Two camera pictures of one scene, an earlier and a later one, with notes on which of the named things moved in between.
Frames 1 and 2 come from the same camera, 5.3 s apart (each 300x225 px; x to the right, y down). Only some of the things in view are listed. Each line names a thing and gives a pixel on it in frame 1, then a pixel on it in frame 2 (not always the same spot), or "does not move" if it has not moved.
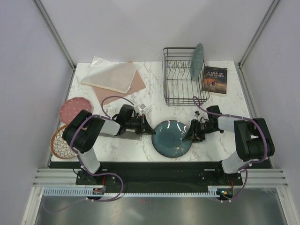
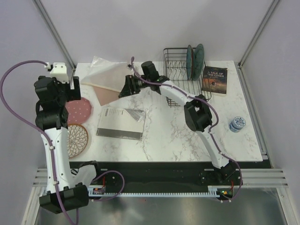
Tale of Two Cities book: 215,80 does not move
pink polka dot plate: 72,107 does not move
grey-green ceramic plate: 197,62 does not move
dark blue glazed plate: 168,140 -> 189,62
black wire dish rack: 179,88 does not move
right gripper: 194,134 -> 129,88
